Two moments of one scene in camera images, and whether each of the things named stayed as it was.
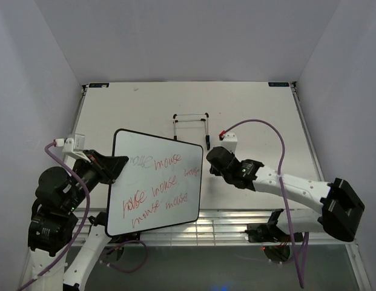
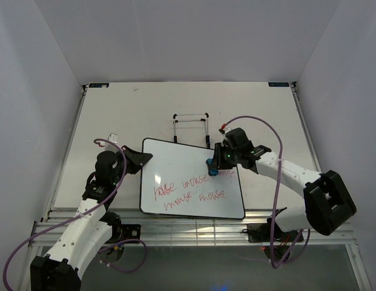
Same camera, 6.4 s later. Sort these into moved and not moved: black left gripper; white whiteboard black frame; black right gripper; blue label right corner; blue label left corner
Moved: black right gripper; white whiteboard black frame; black left gripper
Not moved: blue label left corner; blue label right corner
